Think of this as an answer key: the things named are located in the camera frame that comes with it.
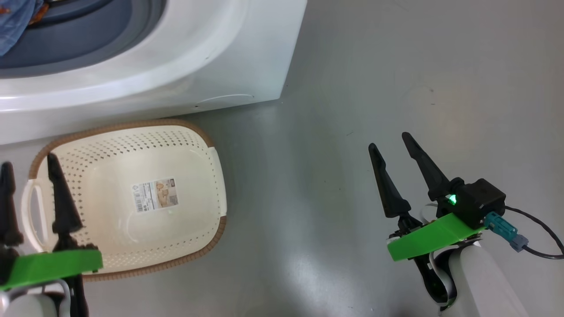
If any teal cable connector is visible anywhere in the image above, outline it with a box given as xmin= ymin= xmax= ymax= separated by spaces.
xmin=484 ymin=212 xmax=529 ymax=253

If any cream perforated laundry basket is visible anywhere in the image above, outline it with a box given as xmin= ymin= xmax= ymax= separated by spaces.
xmin=21 ymin=118 xmax=228 ymax=282

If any thin black camera cable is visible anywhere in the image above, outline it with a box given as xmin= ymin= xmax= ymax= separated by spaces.
xmin=504 ymin=206 xmax=564 ymax=260

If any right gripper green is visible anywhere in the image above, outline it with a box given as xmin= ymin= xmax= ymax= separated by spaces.
xmin=368 ymin=132 xmax=486 ymax=262

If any paper basket product sticker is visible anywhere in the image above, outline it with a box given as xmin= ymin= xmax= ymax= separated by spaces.
xmin=131 ymin=177 xmax=179 ymax=214

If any blue cartoon print garment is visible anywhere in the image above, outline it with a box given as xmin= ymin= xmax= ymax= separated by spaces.
xmin=0 ymin=0 xmax=50 ymax=56

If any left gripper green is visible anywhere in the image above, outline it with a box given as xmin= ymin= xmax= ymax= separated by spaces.
xmin=0 ymin=152 xmax=104 ymax=292

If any white front-load washing machine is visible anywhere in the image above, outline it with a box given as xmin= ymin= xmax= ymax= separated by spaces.
xmin=0 ymin=0 xmax=308 ymax=146

